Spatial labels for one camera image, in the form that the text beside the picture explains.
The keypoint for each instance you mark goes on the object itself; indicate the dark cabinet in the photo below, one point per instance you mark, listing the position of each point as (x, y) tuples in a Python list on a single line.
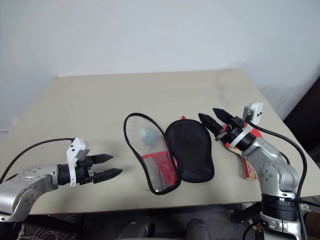
[(307, 120)]

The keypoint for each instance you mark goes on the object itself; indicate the black table leg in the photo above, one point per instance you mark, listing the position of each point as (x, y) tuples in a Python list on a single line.
[(241, 212)]

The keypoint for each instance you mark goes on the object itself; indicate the red black paddle case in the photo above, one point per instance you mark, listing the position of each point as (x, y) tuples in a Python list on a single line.
[(192, 155)]

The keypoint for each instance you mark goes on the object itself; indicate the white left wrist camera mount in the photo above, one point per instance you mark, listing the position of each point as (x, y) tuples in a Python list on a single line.
[(75, 147)]

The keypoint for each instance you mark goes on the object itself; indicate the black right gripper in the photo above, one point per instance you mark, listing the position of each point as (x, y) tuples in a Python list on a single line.
[(231, 130)]

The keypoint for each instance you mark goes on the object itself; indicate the blue grey soft sponge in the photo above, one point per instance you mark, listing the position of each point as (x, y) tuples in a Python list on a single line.
[(149, 138)]

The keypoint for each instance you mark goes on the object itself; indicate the red table tennis paddle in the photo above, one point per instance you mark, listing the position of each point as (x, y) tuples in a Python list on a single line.
[(250, 172)]

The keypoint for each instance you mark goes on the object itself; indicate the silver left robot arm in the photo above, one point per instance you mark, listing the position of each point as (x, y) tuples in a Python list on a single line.
[(30, 185)]

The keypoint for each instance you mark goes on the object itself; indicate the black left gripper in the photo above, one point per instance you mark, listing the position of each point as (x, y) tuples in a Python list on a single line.
[(83, 172)]

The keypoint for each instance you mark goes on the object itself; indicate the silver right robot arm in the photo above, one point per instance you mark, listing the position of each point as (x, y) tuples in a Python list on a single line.
[(275, 170)]

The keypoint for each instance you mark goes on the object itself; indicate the dark rounded shape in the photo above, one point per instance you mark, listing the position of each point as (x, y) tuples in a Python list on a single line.
[(138, 231)]

